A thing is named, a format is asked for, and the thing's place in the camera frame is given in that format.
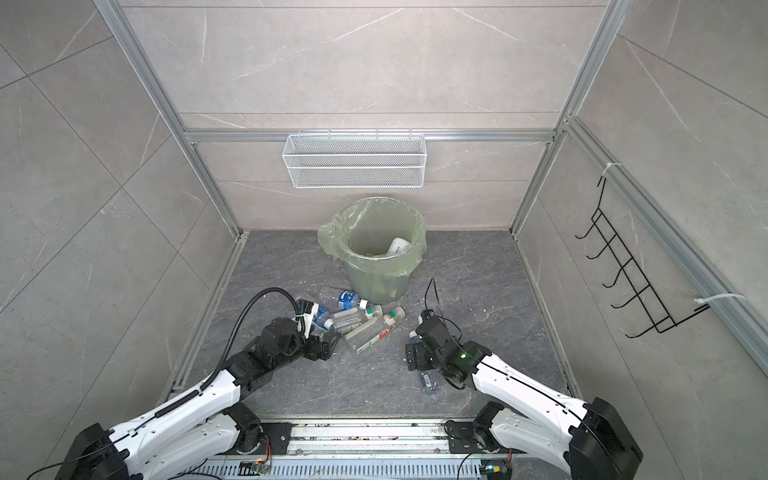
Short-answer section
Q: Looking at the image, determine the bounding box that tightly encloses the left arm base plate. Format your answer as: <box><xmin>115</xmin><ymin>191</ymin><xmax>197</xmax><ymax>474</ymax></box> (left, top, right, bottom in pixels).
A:
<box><xmin>226</xmin><ymin>422</ymin><xmax>293</xmax><ymax>457</ymax></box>

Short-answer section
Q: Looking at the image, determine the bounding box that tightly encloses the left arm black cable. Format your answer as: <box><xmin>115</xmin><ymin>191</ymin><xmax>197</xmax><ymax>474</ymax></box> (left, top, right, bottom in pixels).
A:
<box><xmin>200</xmin><ymin>287</ymin><xmax>300</xmax><ymax>391</ymax></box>

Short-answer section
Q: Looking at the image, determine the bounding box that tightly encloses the clear bottle blue label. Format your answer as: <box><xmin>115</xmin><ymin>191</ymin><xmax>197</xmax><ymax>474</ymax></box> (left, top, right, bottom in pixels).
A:
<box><xmin>313</xmin><ymin>304</ymin><xmax>334</xmax><ymax>331</ymax></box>
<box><xmin>318</xmin><ymin>286</ymin><xmax>368</xmax><ymax>312</ymax></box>

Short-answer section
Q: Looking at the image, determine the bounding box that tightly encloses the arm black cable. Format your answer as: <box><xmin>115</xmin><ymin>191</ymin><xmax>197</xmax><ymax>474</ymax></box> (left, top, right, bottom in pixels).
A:
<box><xmin>200</xmin><ymin>287</ymin><xmax>300</xmax><ymax>391</ymax></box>
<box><xmin>424</xmin><ymin>277</ymin><xmax>463</xmax><ymax>349</ymax></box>

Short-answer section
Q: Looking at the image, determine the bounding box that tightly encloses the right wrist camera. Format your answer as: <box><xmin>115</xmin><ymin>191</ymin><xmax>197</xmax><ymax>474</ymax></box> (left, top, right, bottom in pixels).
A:
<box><xmin>418</xmin><ymin>309</ymin><xmax>436</xmax><ymax>325</ymax></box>

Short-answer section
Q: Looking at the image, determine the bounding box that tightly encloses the clear bottle blue cap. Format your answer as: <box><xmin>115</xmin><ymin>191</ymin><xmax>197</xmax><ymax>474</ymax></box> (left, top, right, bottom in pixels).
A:
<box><xmin>419</xmin><ymin>371</ymin><xmax>439</xmax><ymax>395</ymax></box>

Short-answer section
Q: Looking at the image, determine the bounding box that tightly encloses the white wire mesh basket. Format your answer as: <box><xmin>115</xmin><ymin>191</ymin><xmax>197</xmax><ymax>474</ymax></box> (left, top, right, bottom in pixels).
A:
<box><xmin>282</xmin><ymin>132</ymin><xmax>428</xmax><ymax>189</ymax></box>

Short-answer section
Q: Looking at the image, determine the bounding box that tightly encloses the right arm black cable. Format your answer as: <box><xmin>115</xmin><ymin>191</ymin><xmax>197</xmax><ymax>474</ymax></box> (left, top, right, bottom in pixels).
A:
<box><xmin>424</xmin><ymin>277</ymin><xmax>463</xmax><ymax>349</ymax></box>

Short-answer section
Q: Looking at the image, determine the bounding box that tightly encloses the white labelled opaque bottle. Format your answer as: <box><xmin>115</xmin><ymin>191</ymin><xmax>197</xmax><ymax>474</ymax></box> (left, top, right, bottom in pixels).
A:
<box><xmin>387</xmin><ymin>237</ymin><xmax>411</xmax><ymax>255</ymax></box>

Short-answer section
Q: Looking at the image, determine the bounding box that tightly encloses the black wire hook rack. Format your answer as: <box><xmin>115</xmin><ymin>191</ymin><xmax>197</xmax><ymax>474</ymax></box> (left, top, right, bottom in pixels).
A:
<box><xmin>575</xmin><ymin>177</ymin><xmax>711</xmax><ymax>339</ymax></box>

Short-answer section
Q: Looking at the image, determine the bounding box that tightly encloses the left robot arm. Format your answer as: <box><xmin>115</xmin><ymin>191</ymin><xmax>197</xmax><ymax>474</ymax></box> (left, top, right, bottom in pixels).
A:
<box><xmin>56</xmin><ymin>318</ymin><xmax>341</xmax><ymax>479</ymax></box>

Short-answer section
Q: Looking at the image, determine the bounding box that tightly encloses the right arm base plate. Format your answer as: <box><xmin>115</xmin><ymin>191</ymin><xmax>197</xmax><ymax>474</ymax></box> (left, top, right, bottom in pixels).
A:
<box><xmin>443</xmin><ymin>420</ymin><xmax>500</xmax><ymax>454</ymax></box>

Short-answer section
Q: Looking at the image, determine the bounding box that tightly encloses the clear bottle green ring cap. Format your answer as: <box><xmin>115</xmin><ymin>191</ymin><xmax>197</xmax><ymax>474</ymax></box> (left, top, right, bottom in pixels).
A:
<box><xmin>331</xmin><ymin>305</ymin><xmax>383</xmax><ymax>335</ymax></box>

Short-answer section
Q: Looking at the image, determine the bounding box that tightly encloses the clear bottle blue label left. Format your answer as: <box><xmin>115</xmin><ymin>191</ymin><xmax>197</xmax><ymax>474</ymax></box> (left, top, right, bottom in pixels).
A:
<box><xmin>313</xmin><ymin>304</ymin><xmax>334</xmax><ymax>331</ymax></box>

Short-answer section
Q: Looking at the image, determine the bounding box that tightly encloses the clear bottle blue label top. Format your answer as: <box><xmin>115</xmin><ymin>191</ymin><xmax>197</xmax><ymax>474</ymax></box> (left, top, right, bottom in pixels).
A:
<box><xmin>318</xmin><ymin>286</ymin><xmax>368</xmax><ymax>312</ymax></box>

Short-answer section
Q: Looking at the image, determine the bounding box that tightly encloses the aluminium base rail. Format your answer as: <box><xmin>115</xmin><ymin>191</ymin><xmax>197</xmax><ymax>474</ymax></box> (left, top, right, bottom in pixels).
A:
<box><xmin>169</xmin><ymin>419</ymin><xmax>536</xmax><ymax>479</ymax></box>

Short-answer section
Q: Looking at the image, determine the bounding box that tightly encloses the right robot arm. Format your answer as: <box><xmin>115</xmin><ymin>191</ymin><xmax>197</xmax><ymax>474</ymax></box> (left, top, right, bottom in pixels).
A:
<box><xmin>407</xmin><ymin>309</ymin><xmax>643</xmax><ymax>479</ymax></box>

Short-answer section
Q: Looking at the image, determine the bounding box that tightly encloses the green bin with bag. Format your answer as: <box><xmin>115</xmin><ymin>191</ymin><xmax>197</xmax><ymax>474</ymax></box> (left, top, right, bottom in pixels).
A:
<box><xmin>317</xmin><ymin>197</ymin><xmax>427</xmax><ymax>304</ymax></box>

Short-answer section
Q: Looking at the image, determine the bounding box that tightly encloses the clear bottle red label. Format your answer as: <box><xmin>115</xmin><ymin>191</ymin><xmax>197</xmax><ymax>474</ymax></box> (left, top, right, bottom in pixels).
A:
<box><xmin>344</xmin><ymin>306</ymin><xmax>406</xmax><ymax>353</ymax></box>

